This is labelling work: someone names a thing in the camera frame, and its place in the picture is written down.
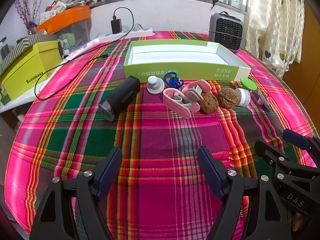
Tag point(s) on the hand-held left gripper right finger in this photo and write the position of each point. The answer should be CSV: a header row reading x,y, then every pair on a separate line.
x,y
210,172

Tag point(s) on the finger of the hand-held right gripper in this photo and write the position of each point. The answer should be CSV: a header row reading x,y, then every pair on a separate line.
x,y
267,152
296,138

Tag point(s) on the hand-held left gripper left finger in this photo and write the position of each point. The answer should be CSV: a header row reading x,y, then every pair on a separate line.
x,y
110,170

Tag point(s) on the white ribbed cylinder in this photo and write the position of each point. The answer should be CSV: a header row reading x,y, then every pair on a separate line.
x,y
243,98

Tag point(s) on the brown walnut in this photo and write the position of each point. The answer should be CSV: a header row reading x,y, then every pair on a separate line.
x,y
208,103
227,98

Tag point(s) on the pink loop clip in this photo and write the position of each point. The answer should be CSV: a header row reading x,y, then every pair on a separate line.
x,y
178,110

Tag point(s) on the black flashlight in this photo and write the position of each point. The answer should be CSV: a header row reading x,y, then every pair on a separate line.
x,y
122,92

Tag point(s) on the grey white stopper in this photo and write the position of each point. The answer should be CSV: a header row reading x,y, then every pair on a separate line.
x,y
155,85

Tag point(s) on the shallow green cardboard box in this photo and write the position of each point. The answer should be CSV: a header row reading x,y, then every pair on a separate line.
x,y
175,55

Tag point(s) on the wooden cabinet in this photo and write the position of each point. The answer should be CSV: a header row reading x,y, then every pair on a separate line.
x,y
307,80

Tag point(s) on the pink green plaid tablecloth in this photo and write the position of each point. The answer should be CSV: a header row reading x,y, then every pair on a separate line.
x,y
162,135

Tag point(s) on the cream heart print curtain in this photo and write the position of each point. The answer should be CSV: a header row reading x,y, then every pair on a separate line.
x,y
272,30

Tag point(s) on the white side table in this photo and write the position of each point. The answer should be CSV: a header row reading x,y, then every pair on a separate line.
x,y
12,106

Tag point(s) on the pink white tube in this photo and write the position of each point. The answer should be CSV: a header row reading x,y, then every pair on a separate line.
x,y
85,48

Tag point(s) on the grey space heater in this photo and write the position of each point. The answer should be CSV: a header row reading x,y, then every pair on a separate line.
x,y
227,32

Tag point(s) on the yellow-green cardboard box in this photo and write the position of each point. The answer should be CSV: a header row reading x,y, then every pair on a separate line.
x,y
30,67

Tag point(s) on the white blue power strip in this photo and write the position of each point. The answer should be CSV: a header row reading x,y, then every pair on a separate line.
x,y
140,33

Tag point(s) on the black charger adapter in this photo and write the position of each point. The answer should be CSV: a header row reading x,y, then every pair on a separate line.
x,y
116,26

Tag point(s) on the grey striped box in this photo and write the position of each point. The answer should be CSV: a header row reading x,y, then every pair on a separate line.
x,y
15,50

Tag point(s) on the clear bin with orange lid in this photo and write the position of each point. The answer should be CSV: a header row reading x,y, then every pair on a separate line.
x,y
65,17

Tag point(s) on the black clip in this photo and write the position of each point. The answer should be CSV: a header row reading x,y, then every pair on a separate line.
x,y
217,0

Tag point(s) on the purple flower branches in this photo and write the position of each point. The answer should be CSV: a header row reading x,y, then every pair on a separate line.
x,y
29,25

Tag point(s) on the paper packets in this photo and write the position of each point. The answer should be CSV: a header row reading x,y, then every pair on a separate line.
x,y
53,10

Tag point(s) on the white gloves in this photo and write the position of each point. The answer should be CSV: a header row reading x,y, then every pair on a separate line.
x,y
77,0

